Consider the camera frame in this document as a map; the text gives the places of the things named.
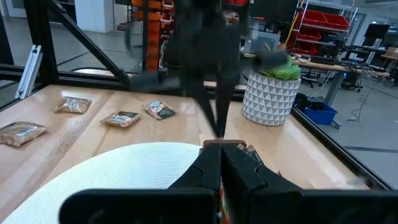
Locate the grey box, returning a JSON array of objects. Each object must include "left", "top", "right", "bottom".
[{"left": 248, "top": 29, "right": 280, "bottom": 54}]

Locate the white round plate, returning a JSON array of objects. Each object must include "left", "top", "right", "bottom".
[{"left": 2, "top": 142, "right": 203, "bottom": 224}]

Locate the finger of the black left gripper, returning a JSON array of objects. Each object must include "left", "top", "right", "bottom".
[
  {"left": 192, "top": 79, "right": 219, "bottom": 138},
  {"left": 216, "top": 76, "right": 240, "bottom": 138}
]

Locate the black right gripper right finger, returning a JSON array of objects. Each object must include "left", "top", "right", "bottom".
[{"left": 220, "top": 142, "right": 398, "bottom": 224}]

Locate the orange bin shelf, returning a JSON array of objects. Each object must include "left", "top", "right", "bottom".
[{"left": 130, "top": 0, "right": 175, "bottom": 73}]

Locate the wooden three-compartment tray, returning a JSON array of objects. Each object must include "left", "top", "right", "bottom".
[{"left": 201, "top": 139, "right": 249, "bottom": 150}]

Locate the silver aluminium bracket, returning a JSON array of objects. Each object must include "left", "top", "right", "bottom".
[{"left": 14, "top": 44, "right": 43, "bottom": 100}]

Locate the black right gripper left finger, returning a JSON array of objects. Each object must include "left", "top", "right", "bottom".
[{"left": 58, "top": 142, "right": 221, "bottom": 224}]

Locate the succulent in white patterned pot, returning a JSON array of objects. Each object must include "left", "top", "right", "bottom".
[{"left": 241, "top": 46, "right": 302, "bottom": 127}]

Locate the yellow cable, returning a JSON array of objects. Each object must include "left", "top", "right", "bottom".
[{"left": 281, "top": 12, "right": 302, "bottom": 50}]

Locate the wooden workbench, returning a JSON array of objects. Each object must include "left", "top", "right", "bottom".
[{"left": 242, "top": 51, "right": 391, "bottom": 108}]

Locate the red bin rack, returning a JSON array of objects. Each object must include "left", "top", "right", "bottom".
[{"left": 292, "top": 0, "right": 359, "bottom": 57}]

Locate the blue plastic bin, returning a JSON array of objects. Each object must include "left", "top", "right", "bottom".
[{"left": 303, "top": 101, "right": 339, "bottom": 129}]

